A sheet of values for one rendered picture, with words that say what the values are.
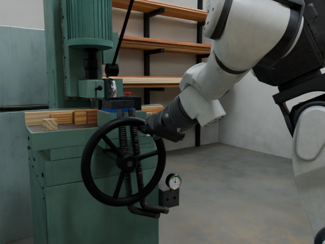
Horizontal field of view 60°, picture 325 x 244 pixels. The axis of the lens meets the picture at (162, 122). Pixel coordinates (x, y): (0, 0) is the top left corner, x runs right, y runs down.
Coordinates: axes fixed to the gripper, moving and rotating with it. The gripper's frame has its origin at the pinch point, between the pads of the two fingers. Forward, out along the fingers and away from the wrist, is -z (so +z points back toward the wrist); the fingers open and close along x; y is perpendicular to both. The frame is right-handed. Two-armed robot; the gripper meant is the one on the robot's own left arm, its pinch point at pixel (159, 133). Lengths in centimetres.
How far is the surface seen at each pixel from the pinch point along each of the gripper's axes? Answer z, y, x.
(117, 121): -3.8, 0.9, -12.5
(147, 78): -200, 180, 46
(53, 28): -33, 48, -45
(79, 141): -24.3, -0.8, -19.5
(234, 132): -265, 204, 233
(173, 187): -29.9, -3.9, 22.1
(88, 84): -24.6, 22.6, -23.6
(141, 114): -11.6, 11.0, -3.4
